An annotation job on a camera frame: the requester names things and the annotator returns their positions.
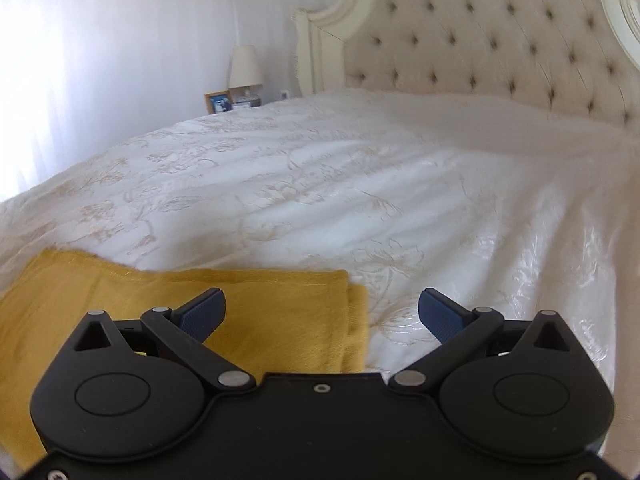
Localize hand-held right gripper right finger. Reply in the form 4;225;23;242
387;287;574;392

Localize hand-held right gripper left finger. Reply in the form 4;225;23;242
72;287;253;394

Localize yellow knitted sweater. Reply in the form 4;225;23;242
0;247;370;466

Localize white embroidered bedspread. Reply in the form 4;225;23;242
0;85;640;461

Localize white shade table lamp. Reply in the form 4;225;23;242
228;45;265;107

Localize cream tufted headboard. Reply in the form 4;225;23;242
292;0;640;141

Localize wooden picture frame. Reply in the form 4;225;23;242
204;91;233;115

